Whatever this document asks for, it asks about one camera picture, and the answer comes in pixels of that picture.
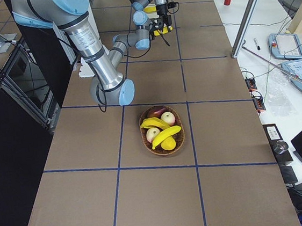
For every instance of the black orange connector box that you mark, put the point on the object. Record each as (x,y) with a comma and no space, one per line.
(251,84)

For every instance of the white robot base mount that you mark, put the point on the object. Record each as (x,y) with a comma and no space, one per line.
(85,71)

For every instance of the yellow lemon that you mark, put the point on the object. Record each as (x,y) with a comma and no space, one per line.
(168,143)

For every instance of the black label box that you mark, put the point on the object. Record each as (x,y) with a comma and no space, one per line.
(274,135)

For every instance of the blue teach pendant far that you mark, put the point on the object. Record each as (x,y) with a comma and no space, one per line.
(285,46)

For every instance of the aluminium frame post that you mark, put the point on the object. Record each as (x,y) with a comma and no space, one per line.
(240,38)

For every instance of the white bear tray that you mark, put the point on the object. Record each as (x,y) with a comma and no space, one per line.
(151,15)

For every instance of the dark purple eggplant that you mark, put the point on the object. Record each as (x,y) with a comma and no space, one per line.
(156,111)

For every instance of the black marker pen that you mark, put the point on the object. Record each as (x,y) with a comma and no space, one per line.
(257,44)

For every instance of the metal cup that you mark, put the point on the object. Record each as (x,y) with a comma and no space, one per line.
(280,147)

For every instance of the yellow banana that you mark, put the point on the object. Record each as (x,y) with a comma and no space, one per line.
(154,122)
(165,134)
(150,8)
(162,31)

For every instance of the brown paper table cover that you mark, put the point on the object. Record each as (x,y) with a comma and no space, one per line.
(99,172)

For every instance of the brown wicker basket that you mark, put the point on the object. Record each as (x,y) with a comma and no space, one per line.
(179,137)

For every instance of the red green apple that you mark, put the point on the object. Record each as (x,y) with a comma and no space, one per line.
(168,118)
(152,133)

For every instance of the metal reacher grabber stick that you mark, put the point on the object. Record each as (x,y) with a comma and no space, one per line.
(292,75)

